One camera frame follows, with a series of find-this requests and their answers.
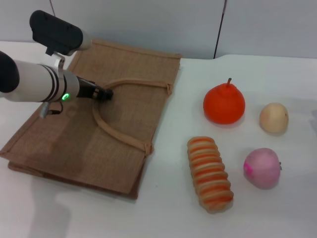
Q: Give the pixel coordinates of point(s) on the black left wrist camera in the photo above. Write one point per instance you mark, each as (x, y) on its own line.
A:
(57, 34)

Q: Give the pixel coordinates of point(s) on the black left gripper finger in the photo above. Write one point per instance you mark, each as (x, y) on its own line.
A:
(105, 94)

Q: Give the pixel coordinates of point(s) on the pink toy peach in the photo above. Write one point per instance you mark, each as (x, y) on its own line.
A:
(262, 171)

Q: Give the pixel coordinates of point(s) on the orange toy pear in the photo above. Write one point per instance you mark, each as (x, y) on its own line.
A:
(224, 105)

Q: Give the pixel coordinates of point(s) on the brown jute handbag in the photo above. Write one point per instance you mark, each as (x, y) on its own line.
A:
(123, 136)

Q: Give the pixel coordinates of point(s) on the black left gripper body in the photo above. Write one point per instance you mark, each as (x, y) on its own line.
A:
(86, 89)

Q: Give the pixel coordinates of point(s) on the orange striped toy bread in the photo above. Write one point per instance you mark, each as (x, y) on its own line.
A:
(210, 173)

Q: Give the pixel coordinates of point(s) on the beige round toy fruit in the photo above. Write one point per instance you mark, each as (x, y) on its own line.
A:
(273, 119)

